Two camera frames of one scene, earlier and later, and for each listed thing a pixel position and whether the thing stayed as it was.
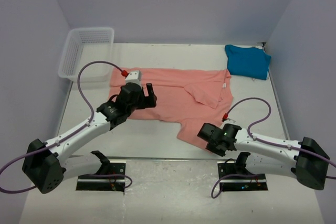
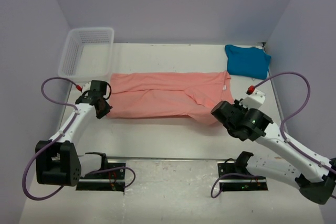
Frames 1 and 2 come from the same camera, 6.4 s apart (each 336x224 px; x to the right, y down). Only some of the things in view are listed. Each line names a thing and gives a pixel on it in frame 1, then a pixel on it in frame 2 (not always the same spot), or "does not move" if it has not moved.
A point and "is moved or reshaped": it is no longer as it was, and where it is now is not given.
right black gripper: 211,147 to 239,105
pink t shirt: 190,98 is moved or reshaped
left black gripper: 148,101 to 105,111
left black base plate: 84,183 does not move
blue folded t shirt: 251,62 does not move
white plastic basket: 83,45 does not move
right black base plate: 231,179 does not move
